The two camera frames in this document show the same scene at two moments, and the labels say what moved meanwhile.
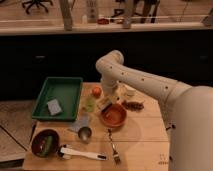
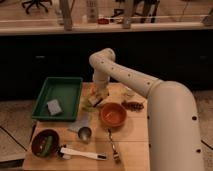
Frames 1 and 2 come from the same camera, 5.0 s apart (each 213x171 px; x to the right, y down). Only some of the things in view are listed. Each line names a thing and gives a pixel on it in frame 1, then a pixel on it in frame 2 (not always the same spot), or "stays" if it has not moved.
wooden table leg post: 66,6 stays
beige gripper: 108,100 -> 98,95
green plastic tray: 58,99 stays
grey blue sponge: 54,107 stays
